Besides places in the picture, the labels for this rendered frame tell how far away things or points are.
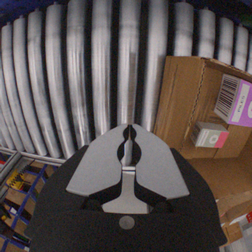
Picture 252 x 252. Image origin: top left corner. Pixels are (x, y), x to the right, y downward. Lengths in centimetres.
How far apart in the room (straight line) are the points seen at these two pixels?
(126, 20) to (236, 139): 49
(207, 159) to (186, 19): 42
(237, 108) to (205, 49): 16
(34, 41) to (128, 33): 25
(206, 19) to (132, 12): 18
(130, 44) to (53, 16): 21
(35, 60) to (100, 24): 20
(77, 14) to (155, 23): 18
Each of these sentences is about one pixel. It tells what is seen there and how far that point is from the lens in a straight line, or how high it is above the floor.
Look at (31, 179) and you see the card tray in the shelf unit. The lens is 120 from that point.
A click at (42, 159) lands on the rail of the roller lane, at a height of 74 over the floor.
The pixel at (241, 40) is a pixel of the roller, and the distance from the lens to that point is 45.
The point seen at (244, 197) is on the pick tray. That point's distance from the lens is 96.
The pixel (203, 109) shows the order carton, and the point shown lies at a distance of 37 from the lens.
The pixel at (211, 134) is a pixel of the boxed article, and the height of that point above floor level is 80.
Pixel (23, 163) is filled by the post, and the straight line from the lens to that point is 64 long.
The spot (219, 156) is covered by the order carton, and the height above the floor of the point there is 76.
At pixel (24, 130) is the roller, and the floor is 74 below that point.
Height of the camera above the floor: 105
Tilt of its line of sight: 60 degrees down
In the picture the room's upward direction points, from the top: 174 degrees counter-clockwise
